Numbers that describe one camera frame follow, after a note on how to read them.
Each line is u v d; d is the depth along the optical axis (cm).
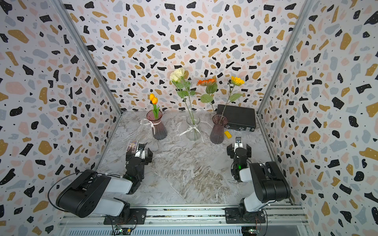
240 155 70
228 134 107
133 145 100
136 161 70
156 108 91
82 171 49
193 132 100
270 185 46
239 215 73
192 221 73
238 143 80
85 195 44
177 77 91
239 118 111
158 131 97
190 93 95
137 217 73
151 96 113
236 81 82
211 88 85
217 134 110
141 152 75
